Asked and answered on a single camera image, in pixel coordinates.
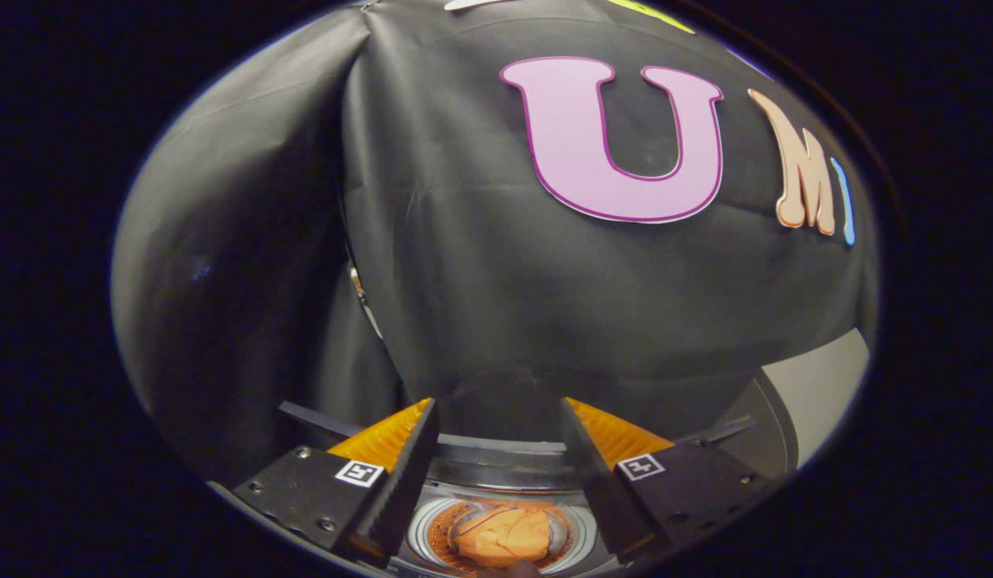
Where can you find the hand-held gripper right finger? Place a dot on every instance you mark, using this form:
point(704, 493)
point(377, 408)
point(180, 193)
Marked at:
point(596, 474)

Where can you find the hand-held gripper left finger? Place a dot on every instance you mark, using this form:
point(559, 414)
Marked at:
point(396, 482)

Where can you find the grey washing machine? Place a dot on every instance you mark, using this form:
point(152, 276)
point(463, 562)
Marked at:
point(504, 474)

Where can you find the orange polo shirt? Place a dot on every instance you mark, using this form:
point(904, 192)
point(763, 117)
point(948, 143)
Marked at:
point(504, 534)

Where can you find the thin white pole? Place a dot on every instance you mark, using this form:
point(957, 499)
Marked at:
point(356, 281)

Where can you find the black backdrop cloth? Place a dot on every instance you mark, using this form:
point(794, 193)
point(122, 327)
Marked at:
point(464, 281)

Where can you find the white cabinet with grey frame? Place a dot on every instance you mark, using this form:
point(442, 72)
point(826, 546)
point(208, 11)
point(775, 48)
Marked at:
point(817, 385)

